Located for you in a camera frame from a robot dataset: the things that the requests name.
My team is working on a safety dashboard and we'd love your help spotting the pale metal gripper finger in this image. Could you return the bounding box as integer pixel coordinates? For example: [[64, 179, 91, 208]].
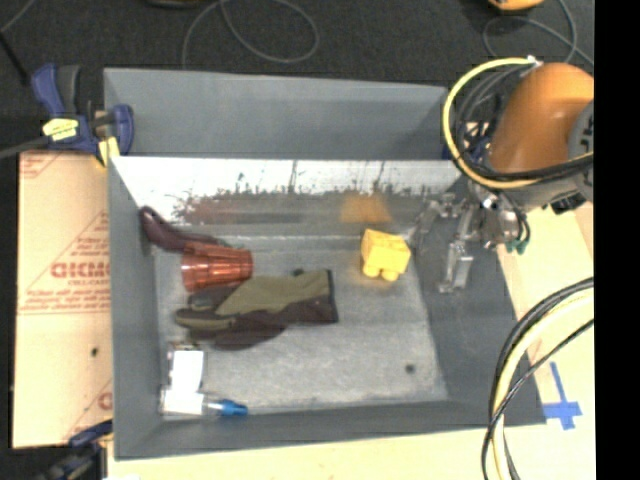
[[412, 193, 459, 262], [437, 211, 475, 295]]

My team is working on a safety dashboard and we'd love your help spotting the yellow toy block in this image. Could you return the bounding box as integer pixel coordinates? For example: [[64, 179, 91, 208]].
[[360, 227, 413, 283]]

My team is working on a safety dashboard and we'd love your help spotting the grey metal bin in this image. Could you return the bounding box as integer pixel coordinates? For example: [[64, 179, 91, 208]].
[[102, 66, 547, 462]]

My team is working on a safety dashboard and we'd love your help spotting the olive and purple glove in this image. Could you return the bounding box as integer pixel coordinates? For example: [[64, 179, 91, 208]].
[[174, 268, 340, 352]]

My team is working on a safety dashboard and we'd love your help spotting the red-brown plastic cup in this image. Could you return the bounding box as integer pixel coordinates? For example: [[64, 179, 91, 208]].
[[180, 245, 255, 292]]

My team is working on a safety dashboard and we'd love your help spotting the white small box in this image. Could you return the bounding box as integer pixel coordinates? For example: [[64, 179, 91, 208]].
[[168, 349, 207, 395]]

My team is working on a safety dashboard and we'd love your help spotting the clear bottle with blue cap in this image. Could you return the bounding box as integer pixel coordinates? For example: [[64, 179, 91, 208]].
[[158, 387, 250, 420]]

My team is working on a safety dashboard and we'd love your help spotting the brown cardboard board red print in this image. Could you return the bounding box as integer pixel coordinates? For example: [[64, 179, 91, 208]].
[[10, 149, 114, 450]]

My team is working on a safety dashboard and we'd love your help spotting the black cylinder on white bracket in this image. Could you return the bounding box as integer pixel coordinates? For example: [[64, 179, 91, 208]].
[[549, 192, 587, 216]]

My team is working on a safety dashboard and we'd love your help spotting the dark purple cloth strap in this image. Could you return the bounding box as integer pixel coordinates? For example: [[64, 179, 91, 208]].
[[138, 205, 222, 255]]

